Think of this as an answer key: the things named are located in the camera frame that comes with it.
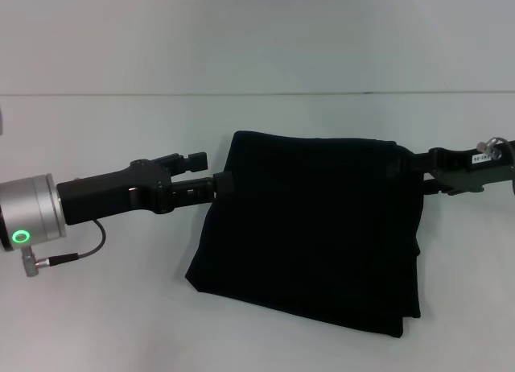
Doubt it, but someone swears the black shirt with FREE print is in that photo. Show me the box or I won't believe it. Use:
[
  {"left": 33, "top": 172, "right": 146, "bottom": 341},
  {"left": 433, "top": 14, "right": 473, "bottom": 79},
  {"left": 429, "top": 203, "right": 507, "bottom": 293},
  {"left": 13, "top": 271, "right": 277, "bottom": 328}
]
[{"left": 184, "top": 130, "right": 427, "bottom": 339}]

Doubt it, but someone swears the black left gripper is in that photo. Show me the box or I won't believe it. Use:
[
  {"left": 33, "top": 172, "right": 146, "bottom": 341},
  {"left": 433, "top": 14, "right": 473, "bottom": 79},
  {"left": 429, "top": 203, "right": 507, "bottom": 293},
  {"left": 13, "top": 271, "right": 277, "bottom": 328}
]
[{"left": 56, "top": 150, "right": 236, "bottom": 227}]

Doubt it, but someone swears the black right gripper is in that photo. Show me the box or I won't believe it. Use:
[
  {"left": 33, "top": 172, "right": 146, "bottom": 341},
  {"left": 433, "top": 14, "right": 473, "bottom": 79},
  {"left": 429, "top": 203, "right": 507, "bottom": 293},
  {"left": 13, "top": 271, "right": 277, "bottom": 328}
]
[{"left": 385, "top": 138, "right": 515, "bottom": 198}]

